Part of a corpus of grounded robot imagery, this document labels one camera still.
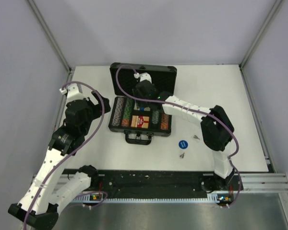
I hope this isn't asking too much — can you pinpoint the red playing card box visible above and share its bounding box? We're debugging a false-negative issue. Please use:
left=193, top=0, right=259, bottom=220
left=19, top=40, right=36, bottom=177
left=131, top=115, right=149, bottom=129

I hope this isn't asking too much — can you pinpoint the blue small blind button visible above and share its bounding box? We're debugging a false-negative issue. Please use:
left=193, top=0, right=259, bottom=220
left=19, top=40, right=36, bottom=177
left=179, top=140, right=188, bottom=150

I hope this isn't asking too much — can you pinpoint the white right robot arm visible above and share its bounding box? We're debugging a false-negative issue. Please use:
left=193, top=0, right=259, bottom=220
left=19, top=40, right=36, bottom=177
left=132, top=72, right=239, bottom=190

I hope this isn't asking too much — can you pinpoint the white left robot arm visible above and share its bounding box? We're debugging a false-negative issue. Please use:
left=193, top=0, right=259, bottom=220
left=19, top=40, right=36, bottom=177
left=8, top=81, right=110, bottom=230

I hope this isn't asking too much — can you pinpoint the black poker set case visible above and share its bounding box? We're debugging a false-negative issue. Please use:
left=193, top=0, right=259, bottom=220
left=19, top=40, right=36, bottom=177
left=108, top=62, right=177, bottom=145

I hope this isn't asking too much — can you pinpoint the orange grey chip row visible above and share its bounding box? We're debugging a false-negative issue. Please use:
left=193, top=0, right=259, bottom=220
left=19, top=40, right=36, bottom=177
left=151, top=110, right=159, bottom=125

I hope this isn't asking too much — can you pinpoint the green chip row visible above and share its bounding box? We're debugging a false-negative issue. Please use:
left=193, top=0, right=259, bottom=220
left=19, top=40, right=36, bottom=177
left=121, top=98, right=132, bottom=127

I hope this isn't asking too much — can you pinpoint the blue white chip row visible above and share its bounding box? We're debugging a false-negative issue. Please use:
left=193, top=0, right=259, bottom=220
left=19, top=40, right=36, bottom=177
left=111, top=97, right=124, bottom=127

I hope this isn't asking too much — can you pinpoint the purple orange chip row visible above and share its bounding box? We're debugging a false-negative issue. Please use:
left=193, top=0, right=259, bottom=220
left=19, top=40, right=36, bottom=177
left=160, top=114, right=170, bottom=131

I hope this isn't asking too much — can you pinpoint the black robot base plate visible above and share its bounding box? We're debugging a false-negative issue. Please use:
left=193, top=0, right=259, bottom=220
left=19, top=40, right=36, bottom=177
left=62, top=169, right=243, bottom=199

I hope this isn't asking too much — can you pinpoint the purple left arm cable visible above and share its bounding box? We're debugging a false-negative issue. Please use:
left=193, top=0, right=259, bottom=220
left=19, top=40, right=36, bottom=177
left=23, top=81, right=108, bottom=230

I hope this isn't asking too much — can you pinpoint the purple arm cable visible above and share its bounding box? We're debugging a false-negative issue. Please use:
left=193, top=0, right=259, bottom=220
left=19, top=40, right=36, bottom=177
left=23, top=81, right=108, bottom=230
left=116, top=65, right=242, bottom=208

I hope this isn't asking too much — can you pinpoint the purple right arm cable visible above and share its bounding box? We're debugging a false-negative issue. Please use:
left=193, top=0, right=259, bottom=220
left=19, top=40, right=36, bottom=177
left=116, top=65, right=242, bottom=208

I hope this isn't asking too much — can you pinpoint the blue-grey cable duct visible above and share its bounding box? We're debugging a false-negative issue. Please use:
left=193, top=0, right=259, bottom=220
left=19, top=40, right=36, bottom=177
left=72, top=193, right=233, bottom=204

